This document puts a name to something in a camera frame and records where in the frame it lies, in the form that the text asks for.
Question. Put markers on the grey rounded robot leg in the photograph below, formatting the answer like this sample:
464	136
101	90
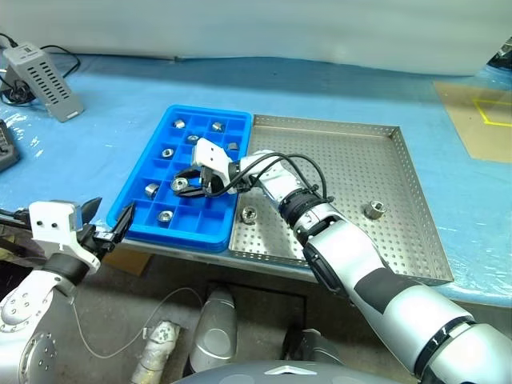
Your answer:
218	328

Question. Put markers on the grey vented metal box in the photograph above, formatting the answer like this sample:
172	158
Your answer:
52	84

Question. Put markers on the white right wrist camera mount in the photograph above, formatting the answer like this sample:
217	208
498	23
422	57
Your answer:
210	156

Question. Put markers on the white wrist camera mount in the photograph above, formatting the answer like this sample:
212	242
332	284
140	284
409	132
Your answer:
48	224
210	156

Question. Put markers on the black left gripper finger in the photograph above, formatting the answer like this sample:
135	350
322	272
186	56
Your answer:
90	210
124	224

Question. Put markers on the brown cardboard sheet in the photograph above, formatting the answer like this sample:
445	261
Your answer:
460	120

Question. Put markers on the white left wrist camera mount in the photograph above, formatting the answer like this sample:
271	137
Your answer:
48	224

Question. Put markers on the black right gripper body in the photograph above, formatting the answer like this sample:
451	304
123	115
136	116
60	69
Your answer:
214	185

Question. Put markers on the blue compartment plastic tray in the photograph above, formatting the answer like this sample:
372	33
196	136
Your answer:
216	228

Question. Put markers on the perforated steel tray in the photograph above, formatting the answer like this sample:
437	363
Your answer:
360	160

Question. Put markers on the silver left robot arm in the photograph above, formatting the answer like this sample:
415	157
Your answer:
24	296

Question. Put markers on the brown cardboard piece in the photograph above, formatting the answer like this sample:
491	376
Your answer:
128	263

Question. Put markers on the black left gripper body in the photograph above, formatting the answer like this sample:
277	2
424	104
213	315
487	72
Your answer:
96	238

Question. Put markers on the black device with label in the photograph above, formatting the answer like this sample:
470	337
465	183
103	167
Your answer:
502	58

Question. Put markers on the metal roller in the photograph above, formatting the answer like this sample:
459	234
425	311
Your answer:
178	123
193	139
151	190
178	184
217	126
233	146
167	152

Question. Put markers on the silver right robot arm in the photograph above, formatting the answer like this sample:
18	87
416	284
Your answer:
348	248

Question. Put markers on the black ribbed device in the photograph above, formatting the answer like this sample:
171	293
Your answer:
6	152

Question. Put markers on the dark rounded robot leg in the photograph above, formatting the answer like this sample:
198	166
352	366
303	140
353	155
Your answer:
308	348

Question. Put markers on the blue plastic table cover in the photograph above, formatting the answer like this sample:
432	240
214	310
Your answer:
120	92

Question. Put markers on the dark grey robot torso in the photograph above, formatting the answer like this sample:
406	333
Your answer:
288	374

